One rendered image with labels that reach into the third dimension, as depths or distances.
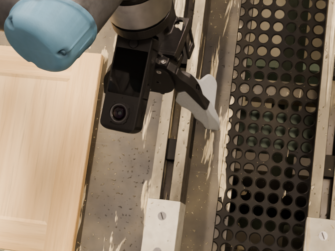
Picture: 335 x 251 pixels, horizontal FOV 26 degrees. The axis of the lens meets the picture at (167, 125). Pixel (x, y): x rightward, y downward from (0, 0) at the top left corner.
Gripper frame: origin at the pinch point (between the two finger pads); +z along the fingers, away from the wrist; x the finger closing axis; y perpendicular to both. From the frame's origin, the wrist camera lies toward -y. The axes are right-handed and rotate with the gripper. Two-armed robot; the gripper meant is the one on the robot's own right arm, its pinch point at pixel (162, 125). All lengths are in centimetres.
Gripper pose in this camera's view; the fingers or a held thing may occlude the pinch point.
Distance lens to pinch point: 96.9
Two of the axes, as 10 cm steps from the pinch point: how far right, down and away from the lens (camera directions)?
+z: 1.6, 5.7, 8.0
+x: -9.4, -1.6, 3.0
